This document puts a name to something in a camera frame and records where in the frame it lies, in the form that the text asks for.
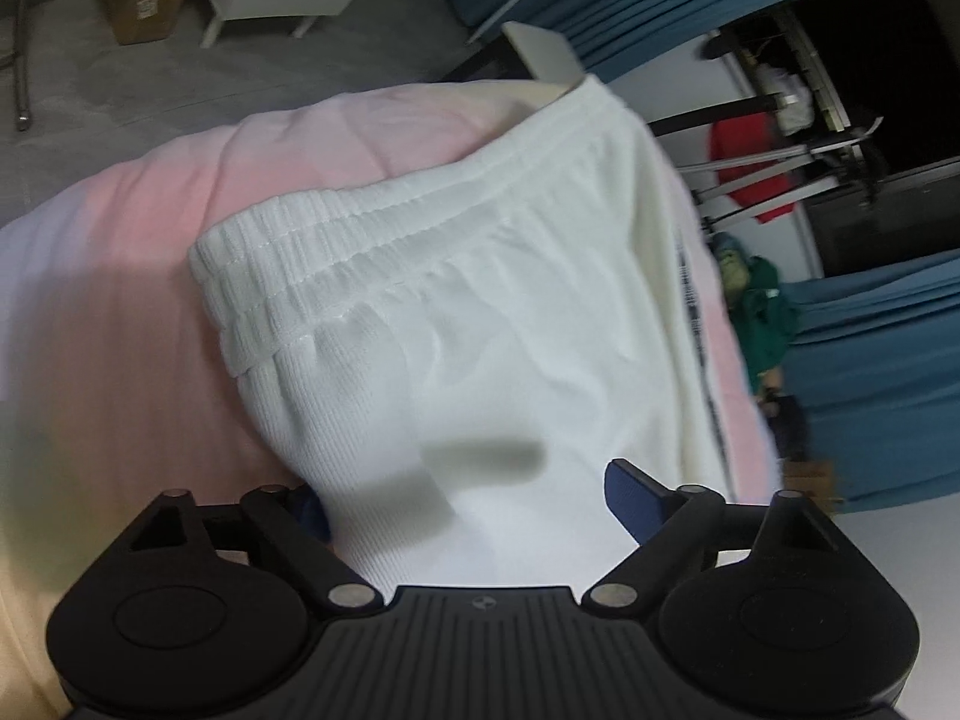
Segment red cloth on rack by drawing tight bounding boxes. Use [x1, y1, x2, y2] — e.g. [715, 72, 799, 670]
[707, 109, 814, 224]

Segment brown paper bag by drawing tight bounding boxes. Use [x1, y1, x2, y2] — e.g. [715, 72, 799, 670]
[781, 460, 844, 514]

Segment white sweatpants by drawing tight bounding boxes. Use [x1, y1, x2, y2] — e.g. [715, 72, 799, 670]
[190, 78, 731, 590]

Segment green hoodie pile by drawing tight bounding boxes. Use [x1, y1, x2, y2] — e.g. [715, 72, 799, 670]
[709, 232, 800, 395]

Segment silver tripod stand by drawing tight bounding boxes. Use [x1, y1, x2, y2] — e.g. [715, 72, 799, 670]
[649, 94, 884, 234]

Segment wooden chair back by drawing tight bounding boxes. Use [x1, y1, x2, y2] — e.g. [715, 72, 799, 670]
[501, 21, 586, 86]

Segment pastel pink bed cover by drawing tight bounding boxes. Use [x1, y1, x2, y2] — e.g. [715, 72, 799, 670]
[2, 82, 779, 718]

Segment right blue curtain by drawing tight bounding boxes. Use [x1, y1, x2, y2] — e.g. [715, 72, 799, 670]
[784, 250, 960, 512]

